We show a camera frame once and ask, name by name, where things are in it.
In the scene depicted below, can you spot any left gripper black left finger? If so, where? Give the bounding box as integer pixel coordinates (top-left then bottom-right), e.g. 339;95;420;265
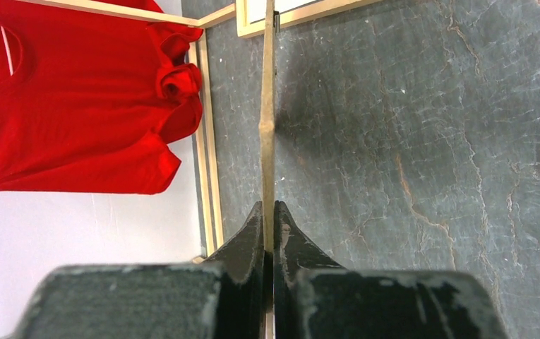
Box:
14;203;264;338

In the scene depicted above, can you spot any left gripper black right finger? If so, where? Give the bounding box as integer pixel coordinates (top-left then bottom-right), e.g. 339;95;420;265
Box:
274;201;506;338

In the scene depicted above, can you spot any brown backing board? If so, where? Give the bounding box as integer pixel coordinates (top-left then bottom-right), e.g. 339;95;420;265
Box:
258;1;279;338

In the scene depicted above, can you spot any light wooden picture frame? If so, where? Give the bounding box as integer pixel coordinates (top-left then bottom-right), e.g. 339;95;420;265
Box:
235;0;380;38

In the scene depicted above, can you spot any printed photo sheet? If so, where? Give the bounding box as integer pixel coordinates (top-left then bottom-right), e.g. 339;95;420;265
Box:
246;0;316;23

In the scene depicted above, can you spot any wooden clothes rack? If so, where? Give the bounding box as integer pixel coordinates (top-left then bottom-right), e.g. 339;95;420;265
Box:
33;1;236;263

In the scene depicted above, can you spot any red t-shirt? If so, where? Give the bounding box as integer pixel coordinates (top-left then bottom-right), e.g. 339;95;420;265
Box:
0;1;203;194

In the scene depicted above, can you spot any pink clothes hanger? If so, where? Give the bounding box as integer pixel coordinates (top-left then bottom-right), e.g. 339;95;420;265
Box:
0;26;14;76

